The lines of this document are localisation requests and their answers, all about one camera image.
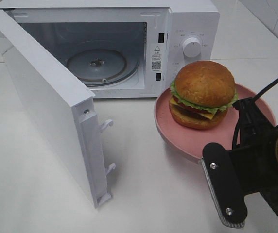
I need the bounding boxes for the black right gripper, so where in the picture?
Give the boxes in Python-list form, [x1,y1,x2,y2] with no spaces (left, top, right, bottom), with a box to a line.
[229,97,278,205]

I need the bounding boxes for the burger with lettuce and cheese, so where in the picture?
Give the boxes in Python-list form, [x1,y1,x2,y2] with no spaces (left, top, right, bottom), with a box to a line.
[169,61,238,130]

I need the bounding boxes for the pink round plate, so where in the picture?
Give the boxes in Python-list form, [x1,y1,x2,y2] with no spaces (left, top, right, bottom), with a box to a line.
[153,83,277,166]

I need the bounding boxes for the white microwave door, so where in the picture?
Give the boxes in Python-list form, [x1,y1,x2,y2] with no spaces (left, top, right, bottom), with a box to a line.
[0,10,116,207]

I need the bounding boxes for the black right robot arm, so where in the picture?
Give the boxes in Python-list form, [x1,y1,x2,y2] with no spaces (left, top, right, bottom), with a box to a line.
[226,98,278,207]

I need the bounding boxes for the upper white power knob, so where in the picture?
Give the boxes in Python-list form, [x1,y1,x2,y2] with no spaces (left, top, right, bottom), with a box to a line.
[182,35,202,58]

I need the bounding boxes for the white warning label sticker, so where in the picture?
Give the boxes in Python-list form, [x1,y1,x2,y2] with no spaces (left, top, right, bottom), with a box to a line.
[150,43,164,71]

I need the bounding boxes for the white microwave oven body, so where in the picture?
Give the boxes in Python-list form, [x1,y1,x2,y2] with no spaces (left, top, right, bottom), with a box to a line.
[0,0,220,98]

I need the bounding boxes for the glass microwave turntable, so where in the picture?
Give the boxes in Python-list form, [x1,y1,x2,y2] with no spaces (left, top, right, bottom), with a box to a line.
[66,40,144,87]

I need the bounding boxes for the black camera cable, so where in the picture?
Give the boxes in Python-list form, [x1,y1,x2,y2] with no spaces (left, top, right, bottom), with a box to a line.
[231,63,278,151]

